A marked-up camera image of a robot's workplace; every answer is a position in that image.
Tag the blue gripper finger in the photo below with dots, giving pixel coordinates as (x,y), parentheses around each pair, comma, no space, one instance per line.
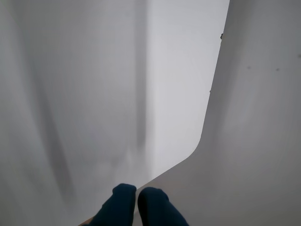
(155,209)
(117,207)

